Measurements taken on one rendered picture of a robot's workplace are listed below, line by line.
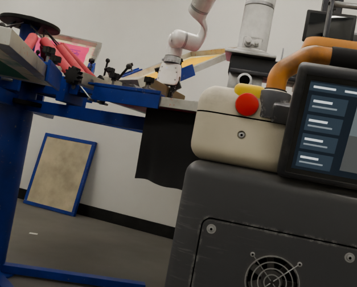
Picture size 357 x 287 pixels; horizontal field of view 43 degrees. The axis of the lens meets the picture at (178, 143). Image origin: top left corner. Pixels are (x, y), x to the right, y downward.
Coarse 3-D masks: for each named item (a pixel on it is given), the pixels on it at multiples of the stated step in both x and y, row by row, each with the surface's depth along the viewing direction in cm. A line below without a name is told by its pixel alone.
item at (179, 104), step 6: (114, 102) 195; (162, 102) 173; (168, 102) 172; (174, 102) 171; (180, 102) 170; (186, 102) 169; (192, 102) 168; (168, 108) 175; (174, 108) 171; (180, 108) 170; (186, 108) 169; (192, 108) 168
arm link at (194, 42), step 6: (192, 6) 184; (192, 12) 185; (198, 12) 184; (198, 18) 186; (204, 18) 188; (204, 24) 190; (204, 30) 192; (192, 36) 196; (198, 36) 198; (204, 36) 194; (186, 42) 195; (192, 42) 196; (198, 42) 197; (186, 48) 198; (192, 48) 198; (198, 48) 198
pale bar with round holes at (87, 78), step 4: (84, 72) 182; (84, 76) 182; (88, 76) 185; (92, 76) 188; (84, 80) 183; (88, 80) 185; (92, 80) 189; (96, 80) 191; (100, 80) 193; (104, 80) 196; (80, 84) 184; (84, 84) 183; (88, 84) 186; (88, 88) 194; (92, 88) 191
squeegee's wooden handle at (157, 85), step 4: (156, 80) 190; (152, 84) 187; (156, 84) 190; (160, 84) 194; (164, 84) 198; (156, 88) 191; (160, 88) 194; (164, 88) 198; (168, 88) 202; (164, 92) 198; (168, 92) 202; (176, 92) 210; (176, 96) 211; (180, 96) 216; (184, 96) 221
